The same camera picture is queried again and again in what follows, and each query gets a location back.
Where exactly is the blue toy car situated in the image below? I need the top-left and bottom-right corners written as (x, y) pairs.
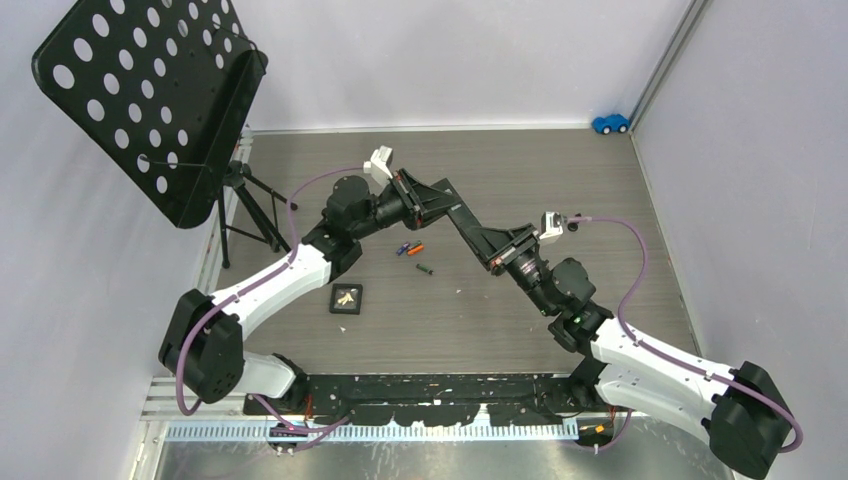
top-left (591, 114), bottom-right (630, 135)

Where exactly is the black perforated music stand tray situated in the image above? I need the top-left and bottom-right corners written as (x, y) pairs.
top-left (32, 1), bottom-right (268, 229)

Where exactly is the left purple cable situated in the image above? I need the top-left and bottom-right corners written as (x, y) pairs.
top-left (173, 165), bottom-right (366, 417)

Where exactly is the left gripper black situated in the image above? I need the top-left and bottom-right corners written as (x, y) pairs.
top-left (350, 168), bottom-right (458, 240)

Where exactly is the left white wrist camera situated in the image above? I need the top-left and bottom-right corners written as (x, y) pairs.
top-left (363, 145), bottom-right (393, 187)

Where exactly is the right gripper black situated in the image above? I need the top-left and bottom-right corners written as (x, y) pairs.
top-left (461, 223), bottom-right (557, 316)

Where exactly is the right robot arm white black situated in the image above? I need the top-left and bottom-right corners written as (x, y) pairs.
top-left (450, 212), bottom-right (804, 479)

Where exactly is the blue purple battery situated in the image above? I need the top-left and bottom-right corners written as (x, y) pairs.
top-left (396, 242), bottom-right (411, 256)

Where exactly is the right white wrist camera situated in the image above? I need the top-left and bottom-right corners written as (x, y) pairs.
top-left (538, 211), bottom-right (564, 245)

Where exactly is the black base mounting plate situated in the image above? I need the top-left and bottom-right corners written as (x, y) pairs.
top-left (267, 373), bottom-right (626, 427)

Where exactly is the small black square tray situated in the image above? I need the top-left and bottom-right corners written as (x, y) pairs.
top-left (329, 283), bottom-right (363, 315)

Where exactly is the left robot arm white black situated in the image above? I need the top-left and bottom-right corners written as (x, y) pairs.
top-left (158, 169), bottom-right (460, 415)

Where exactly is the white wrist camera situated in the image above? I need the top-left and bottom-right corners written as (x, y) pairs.
top-left (363, 145), bottom-right (393, 187)
top-left (538, 211), bottom-right (564, 245)

